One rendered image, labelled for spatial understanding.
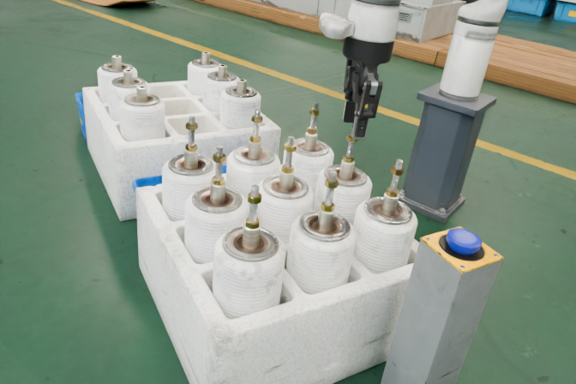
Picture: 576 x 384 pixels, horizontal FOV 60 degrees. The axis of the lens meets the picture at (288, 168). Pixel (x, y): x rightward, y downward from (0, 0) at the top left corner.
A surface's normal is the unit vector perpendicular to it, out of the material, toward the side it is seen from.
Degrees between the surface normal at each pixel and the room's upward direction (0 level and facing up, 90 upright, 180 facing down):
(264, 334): 90
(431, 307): 90
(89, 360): 0
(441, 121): 90
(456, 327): 90
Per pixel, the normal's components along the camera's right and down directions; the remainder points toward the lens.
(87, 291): 0.11, -0.88
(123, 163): 0.49, 0.45
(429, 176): -0.62, 0.31
